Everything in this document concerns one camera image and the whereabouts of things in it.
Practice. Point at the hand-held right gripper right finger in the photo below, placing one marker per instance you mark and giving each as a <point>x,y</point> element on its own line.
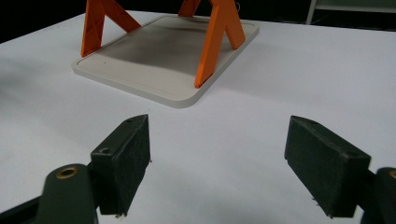
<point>327,168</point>

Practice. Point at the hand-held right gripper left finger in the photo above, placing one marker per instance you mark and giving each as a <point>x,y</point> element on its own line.
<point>124,168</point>

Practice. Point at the white rack with orange legs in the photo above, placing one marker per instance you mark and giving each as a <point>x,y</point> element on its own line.
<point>162,62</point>

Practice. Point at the white table cover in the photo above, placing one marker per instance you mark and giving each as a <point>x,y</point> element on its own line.
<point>233,140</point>

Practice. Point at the white metal stand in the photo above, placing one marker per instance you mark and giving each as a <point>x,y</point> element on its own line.
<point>358,7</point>

